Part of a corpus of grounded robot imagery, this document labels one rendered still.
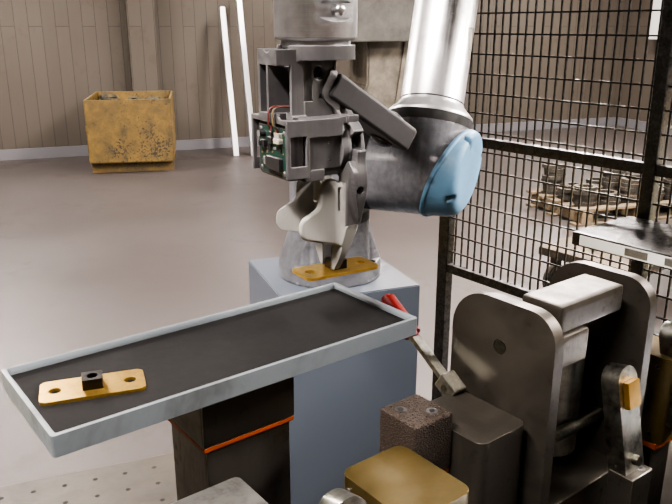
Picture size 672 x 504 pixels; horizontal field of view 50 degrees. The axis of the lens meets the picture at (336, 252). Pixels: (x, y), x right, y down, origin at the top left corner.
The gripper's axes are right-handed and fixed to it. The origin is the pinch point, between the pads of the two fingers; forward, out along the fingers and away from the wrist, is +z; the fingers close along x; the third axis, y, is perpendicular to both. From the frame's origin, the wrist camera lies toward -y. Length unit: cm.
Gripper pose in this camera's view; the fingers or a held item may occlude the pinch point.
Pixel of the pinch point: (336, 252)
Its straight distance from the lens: 72.8
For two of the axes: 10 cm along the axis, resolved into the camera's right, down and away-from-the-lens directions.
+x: 5.3, 2.5, -8.1
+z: 0.0, 9.5, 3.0
